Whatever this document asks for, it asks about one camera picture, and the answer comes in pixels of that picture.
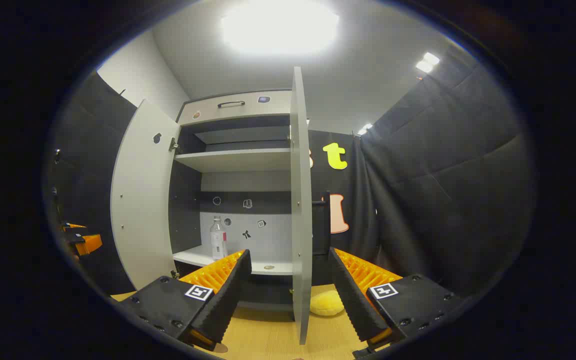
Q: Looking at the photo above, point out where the large ceiling light panel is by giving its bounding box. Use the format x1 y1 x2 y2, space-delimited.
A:
220 0 341 56

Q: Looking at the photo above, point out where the black backdrop cloth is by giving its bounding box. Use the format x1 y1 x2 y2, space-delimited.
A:
48 71 139 296
308 45 536 301

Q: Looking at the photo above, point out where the grey cabinet door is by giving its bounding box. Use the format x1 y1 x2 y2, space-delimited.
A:
289 66 314 346
110 99 180 292

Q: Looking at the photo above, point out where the white cabinet shelf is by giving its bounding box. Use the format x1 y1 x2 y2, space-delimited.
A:
174 148 293 174
173 245 294 276

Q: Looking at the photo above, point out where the grey open cabinet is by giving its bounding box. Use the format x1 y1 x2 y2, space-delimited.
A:
169 90 314 313

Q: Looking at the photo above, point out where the clear plastic bottle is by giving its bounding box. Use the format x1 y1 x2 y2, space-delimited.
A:
210 216 228 261

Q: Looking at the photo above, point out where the yellow plush fruit toy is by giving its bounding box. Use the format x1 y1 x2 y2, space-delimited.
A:
309 289 345 317

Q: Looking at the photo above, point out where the grey cabinet drawer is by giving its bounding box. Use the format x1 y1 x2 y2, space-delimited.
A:
177 90 293 126

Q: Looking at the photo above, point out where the black door handle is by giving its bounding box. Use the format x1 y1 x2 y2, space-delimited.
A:
312 191 332 256

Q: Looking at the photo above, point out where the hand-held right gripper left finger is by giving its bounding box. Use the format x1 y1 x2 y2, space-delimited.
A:
118 248 253 351

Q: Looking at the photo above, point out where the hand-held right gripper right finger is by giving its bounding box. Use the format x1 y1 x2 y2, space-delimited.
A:
328 246 464 352

